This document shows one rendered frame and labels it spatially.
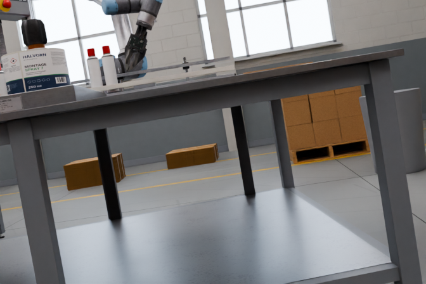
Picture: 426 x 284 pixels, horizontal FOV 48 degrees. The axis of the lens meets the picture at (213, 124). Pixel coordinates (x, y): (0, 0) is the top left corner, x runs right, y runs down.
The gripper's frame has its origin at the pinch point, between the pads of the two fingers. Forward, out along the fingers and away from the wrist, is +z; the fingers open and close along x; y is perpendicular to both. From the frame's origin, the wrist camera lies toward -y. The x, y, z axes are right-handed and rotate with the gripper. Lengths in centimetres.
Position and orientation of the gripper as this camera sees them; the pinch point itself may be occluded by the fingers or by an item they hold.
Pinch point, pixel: (129, 68)
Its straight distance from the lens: 213.1
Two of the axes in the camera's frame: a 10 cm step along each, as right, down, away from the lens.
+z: -3.5, 9.4, 0.0
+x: 9.3, 3.5, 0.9
